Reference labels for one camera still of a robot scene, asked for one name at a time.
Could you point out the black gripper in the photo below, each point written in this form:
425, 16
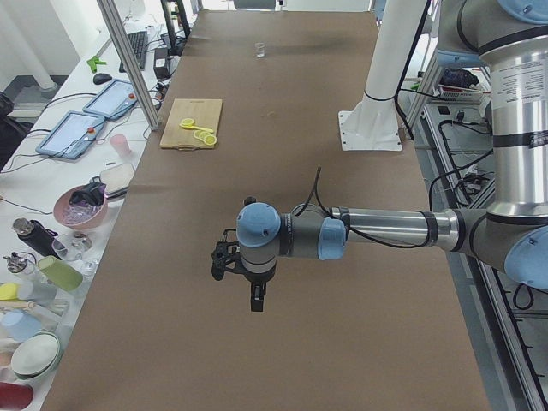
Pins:
257, 279

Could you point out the clear glass measuring cup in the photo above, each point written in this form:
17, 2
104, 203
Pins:
260, 50

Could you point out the small pink cup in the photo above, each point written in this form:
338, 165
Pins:
120, 144

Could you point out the light blue cup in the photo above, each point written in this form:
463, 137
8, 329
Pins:
20, 325

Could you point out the lemon slice front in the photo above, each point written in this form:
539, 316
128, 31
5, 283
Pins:
209, 139

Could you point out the lemon slice middle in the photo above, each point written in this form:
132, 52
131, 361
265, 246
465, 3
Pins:
200, 134

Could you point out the yellow plastic knife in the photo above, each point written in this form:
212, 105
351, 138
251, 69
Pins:
209, 130

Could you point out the white lidded container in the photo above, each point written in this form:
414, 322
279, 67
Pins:
117, 180

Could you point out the bamboo cutting board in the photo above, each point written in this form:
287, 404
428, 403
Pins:
206, 113

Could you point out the dark cloth in bowl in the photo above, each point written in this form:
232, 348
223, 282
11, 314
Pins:
91, 194

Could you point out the pink bowl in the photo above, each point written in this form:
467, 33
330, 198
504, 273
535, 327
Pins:
78, 217

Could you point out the green tumbler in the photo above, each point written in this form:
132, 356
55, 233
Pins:
60, 273

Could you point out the black water bottle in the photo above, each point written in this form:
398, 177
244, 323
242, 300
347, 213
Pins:
36, 236

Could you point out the far teach pendant tablet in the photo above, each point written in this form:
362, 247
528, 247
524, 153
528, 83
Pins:
113, 101

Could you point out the teach pendant tablet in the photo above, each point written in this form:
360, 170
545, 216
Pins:
113, 101
72, 136

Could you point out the near teach pendant tablet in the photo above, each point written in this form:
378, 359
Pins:
72, 136

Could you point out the black power adapter box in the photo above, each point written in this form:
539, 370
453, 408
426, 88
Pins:
161, 65

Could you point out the black computer mouse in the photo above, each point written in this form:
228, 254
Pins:
101, 78

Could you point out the red bowl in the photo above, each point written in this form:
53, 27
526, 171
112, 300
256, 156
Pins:
15, 396

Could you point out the black keyboard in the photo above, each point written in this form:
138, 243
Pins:
138, 42

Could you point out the green plastic clamp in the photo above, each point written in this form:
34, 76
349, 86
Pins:
94, 62

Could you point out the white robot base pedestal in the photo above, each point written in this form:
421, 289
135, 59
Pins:
372, 125

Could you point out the aluminium frame post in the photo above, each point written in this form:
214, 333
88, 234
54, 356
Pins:
125, 51

